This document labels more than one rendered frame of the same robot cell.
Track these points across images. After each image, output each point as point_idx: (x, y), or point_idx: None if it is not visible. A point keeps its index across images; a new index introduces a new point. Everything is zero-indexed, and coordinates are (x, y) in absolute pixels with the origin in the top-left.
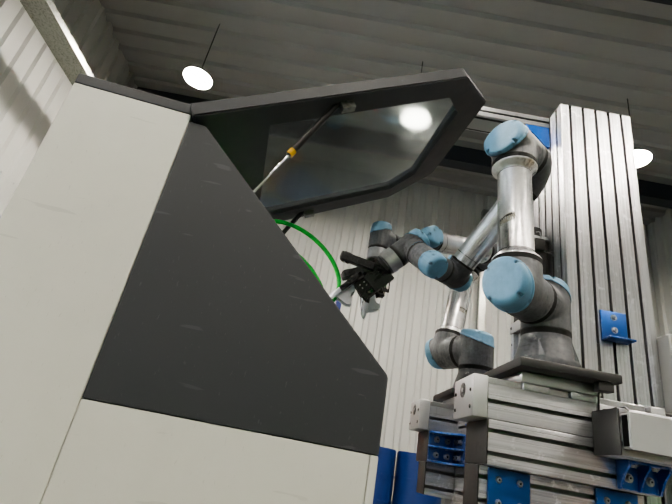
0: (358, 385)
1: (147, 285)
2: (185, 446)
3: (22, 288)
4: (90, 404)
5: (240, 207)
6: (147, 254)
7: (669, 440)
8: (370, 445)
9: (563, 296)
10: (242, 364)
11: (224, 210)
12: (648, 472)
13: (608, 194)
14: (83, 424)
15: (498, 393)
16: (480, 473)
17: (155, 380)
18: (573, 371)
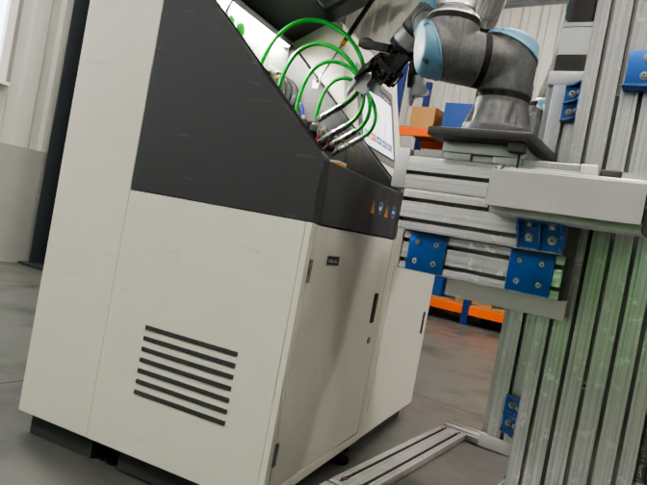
0: (298, 167)
1: (156, 108)
2: (186, 216)
3: (93, 122)
4: (135, 192)
5: (210, 28)
6: (154, 84)
7: (526, 193)
8: (306, 214)
9: (510, 49)
10: (217, 159)
11: (199, 34)
12: (538, 229)
13: None
14: (133, 205)
15: (417, 164)
16: (404, 237)
17: (166, 175)
18: (478, 134)
